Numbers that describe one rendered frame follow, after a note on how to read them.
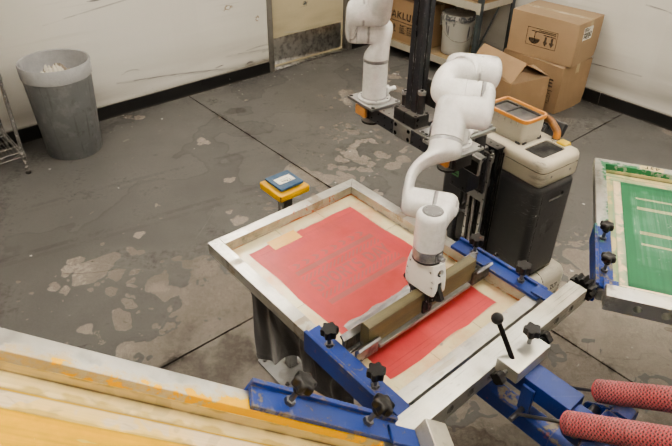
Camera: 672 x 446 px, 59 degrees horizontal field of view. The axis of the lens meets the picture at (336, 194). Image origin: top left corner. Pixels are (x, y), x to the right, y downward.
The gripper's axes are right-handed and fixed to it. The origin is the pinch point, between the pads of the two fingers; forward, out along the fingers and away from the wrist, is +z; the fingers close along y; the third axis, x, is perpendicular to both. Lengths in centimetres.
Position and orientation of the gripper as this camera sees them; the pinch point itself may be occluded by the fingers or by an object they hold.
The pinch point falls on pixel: (421, 301)
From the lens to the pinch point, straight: 159.5
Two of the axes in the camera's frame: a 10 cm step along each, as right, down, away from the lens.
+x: -7.6, 3.4, -5.5
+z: -0.2, 8.4, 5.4
